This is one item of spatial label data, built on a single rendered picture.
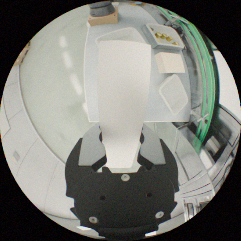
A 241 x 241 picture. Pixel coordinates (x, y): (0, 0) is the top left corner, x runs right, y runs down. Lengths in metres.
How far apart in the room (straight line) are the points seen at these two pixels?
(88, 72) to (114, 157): 0.44
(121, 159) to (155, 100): 0.42
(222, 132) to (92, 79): 1.09
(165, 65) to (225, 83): 0.52
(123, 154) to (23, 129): 3.08
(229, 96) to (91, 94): 0.97
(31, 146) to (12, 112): 1.33
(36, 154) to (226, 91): 3.78
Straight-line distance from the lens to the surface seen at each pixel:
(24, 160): 3.03
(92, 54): 0.50
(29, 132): 3.13
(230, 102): 0.74
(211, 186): 0.64
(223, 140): 0.89
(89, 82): 0.47
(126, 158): 0.17
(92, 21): 0.61
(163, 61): 0.45
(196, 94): 0.68
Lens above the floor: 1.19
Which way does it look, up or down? 61 degrees down
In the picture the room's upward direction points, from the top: 177 degrees clockwise
